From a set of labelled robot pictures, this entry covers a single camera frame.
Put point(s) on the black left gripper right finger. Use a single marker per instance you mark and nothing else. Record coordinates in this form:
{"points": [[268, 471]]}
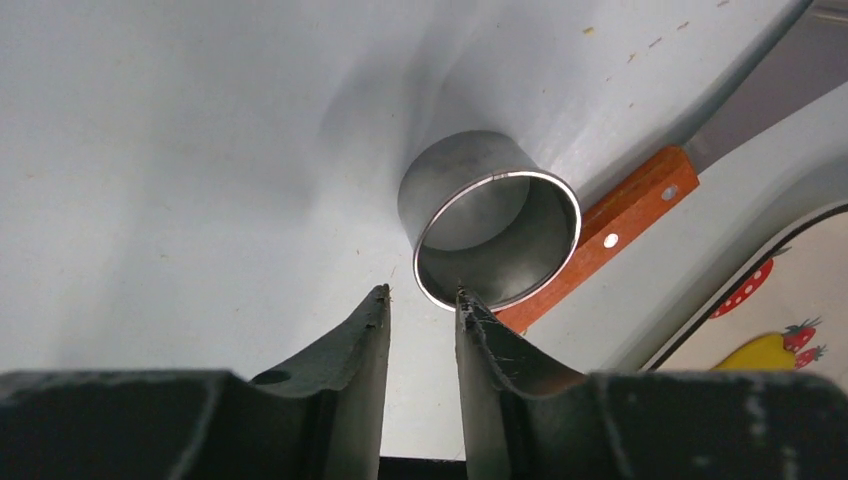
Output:
{"points": [[525, 415]]}

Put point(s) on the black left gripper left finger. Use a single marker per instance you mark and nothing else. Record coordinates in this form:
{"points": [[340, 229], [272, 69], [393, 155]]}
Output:
{"points": [[317, 415]]}

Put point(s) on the strawberry print tray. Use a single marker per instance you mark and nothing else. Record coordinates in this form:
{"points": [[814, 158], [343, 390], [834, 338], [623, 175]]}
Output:
{"points": [[757, 252]]}

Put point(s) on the orange handled scraper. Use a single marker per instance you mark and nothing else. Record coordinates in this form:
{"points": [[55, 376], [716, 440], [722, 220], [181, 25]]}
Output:
{"points": [[753, 101]]}

